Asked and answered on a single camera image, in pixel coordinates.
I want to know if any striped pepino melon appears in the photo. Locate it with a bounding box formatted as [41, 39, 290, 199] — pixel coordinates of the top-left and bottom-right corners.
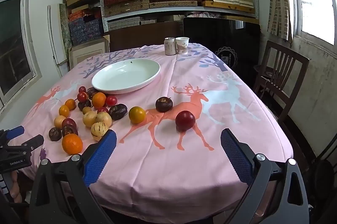
[90, 122, 108, 141]

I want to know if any large orange mandarin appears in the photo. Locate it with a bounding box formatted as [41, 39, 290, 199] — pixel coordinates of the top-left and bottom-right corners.
[62, 133, 83, 156]

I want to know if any pale yellow small fruit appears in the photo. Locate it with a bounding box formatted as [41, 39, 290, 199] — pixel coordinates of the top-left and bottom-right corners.
[54, 115, 66, 130]

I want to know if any pale yellow passion fruit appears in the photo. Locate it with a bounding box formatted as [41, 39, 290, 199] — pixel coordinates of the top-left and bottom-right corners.
[95, 111, 112, 127]

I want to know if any pale yellow round fruit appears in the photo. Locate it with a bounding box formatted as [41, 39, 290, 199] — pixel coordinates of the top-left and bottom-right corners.
[82, 111, 97, 127]

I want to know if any dark water chestnut front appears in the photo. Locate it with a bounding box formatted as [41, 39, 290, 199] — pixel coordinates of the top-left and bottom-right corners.
[62, 124, 78, 137]

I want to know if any dark red plum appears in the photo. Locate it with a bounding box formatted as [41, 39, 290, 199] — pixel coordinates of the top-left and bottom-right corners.
[175, 110, 195, 131]
[62, 118, 77, 128]

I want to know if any large dark water chestnut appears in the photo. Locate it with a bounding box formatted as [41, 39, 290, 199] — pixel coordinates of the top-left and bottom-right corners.
[108, 104, 128, 121]

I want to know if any orange cherry tomato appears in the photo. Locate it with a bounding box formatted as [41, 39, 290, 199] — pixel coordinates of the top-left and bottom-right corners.
[64, 98, 76, 110]
[58, 105, 70, 118]

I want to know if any small yellow longan fruit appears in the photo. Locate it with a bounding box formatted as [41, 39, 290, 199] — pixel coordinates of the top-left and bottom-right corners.
[82, 106, 92, 114]

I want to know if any yellow orange tomato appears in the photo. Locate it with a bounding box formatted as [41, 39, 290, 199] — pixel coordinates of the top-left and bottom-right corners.
[128, 106, 146, 125]

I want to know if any person's left hand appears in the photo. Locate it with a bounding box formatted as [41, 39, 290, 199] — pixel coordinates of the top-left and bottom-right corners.
[10, 171, 22, 203]

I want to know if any left aluminium window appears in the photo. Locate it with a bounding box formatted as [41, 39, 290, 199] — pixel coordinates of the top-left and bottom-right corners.
[1, 0, 41, 110]

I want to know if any small red cherry tomato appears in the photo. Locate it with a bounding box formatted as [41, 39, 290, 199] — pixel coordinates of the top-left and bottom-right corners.
[78, 86, 86, 93]

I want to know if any white oval plate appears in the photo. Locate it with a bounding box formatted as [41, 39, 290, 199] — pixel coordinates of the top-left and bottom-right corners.
[91, 59, 161, 94]

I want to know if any pink deer print tablecloth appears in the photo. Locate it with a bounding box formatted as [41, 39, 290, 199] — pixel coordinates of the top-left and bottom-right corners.
[11, 44, 293, 223]

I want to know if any framed picture leaning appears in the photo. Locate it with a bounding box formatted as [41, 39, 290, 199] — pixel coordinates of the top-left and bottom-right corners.
[68, 35, 110, 69]

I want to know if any dark wooden chair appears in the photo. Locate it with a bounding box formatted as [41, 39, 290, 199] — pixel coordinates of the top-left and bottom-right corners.
[253, 41, 310, 124]

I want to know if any dark wooden cabinet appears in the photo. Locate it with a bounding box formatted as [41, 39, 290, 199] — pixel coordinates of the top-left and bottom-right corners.
[109, 21, 183, 52]

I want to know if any pink beverage can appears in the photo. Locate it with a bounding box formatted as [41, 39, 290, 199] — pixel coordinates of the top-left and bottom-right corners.
[164, 37, 177, 56]

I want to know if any white paper cup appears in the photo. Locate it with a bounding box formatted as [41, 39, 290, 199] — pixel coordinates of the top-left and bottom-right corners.
[175, 37, 190, 55]

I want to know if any right bright window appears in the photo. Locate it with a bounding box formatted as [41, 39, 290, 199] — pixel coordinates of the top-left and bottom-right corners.
[294, 0, 336, 52]

